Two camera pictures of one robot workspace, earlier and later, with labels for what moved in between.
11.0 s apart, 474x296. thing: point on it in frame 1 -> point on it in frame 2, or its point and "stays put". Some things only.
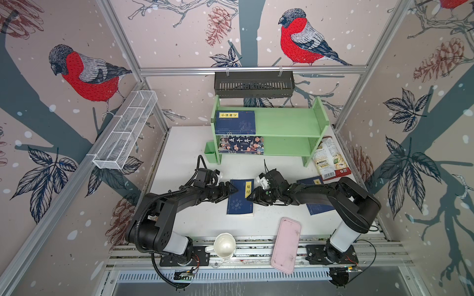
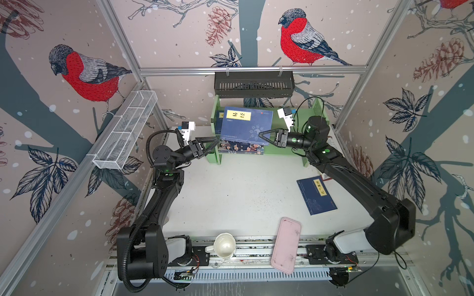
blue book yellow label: x=237 y=203 -> x=244 y=125
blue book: x=315 y=208 stays put
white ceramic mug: x=224 y=245 stays put
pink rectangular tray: x=286 y=245 stays put
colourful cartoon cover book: x=241 y=144 stays put
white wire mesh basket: x=114 y=152 stays put
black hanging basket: x=253 y=86 stays put
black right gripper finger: x=256 y=197 -> x=275 y=142
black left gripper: x=223 y=193 -> x=196 y=150
